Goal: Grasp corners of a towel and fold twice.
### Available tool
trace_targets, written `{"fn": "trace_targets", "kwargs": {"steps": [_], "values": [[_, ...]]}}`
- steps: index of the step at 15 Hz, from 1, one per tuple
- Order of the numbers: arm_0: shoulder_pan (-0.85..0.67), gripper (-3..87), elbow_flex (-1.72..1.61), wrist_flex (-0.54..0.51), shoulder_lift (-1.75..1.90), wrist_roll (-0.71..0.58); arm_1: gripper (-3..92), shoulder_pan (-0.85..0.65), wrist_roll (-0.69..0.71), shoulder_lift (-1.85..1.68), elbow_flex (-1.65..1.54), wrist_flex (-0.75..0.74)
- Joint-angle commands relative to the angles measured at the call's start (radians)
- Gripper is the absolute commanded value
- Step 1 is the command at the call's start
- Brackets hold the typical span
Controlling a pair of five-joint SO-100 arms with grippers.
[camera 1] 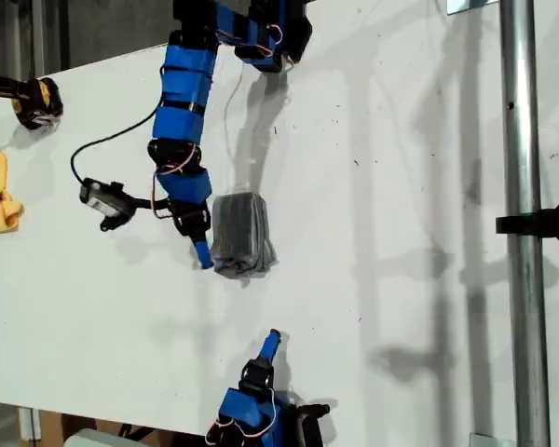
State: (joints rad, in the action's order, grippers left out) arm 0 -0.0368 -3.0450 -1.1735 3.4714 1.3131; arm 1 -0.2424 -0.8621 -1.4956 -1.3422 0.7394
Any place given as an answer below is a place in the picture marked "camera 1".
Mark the steel post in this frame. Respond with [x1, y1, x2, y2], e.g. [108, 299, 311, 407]
[498, 0, 553, 447]

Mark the black camera stalk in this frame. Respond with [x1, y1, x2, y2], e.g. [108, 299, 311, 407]
[130, 197, 171, 211]

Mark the black camera cable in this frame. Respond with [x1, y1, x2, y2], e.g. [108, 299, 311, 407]
[70, 95, 165, 188]

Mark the grey white-striped towel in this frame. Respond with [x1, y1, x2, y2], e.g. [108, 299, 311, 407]
[211, 190, 280, 282]

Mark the black clamp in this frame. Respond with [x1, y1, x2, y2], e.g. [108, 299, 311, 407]
[496, 197, 559, 248]

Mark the black camera box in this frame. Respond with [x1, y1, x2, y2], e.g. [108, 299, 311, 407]
[295, 402, 331, 447]
[78, 177, 136, 233]

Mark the white table leg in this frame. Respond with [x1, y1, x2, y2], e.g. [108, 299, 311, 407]
[18, 407, 43, 442]

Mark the thin white wire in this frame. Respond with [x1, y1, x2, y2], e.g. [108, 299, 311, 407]
[225, 64, 247, 156]

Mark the yellow black power drill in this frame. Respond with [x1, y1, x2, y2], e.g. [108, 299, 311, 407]
[0, 72, 65, 131]

